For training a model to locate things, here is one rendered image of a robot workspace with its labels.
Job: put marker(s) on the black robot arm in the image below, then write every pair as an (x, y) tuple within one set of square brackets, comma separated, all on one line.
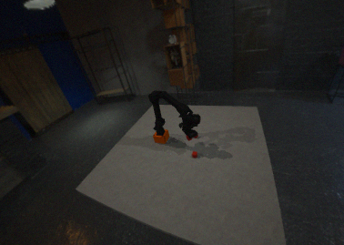
[(182, 109)]

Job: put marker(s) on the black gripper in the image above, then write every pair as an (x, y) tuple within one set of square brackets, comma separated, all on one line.
[(187, 130)]

